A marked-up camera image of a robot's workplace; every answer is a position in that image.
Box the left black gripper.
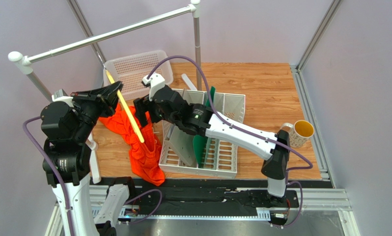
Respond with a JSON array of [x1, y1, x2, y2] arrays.
[[70, 80, 122, 141]]

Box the yellow clothes hanger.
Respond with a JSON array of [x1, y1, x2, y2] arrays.
[[97, 53, 144, 143]]

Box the orange shorts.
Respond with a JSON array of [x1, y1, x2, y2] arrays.
[[99, 104, 166, 186]]

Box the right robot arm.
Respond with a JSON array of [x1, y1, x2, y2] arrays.
[[134, 86, 290, 198]]

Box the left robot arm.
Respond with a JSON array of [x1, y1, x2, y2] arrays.
[[40, 82, 135, 236]]

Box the white perforated plastic basket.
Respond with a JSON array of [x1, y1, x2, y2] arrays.
[[104, 50, 167, 101]]

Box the grey folder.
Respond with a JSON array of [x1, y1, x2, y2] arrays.
[[163, 89, 197, 167]]

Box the white metal clothes rack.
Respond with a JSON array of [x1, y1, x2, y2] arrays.
[[8, 0, 203, 184]]

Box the white plastic file organizer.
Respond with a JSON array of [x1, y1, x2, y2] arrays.
[[159, 92, 246, 178]]

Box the white patterned mug yellow inside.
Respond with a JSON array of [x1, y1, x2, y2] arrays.
[[280, 120, 315, 148]]

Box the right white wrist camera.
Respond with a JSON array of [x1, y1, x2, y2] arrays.
[[141, 73, 166, 101]]

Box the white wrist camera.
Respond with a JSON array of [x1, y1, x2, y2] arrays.
[[141, 73, 166, 101], [52, 89, 73, 107]]

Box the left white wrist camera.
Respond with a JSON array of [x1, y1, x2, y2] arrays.
[[52, 89, 73, 107]]

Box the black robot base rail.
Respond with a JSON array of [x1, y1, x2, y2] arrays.
[[91, 177, 334, 227]]

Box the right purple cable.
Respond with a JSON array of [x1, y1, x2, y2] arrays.
[[146, 55, 314, 228]]

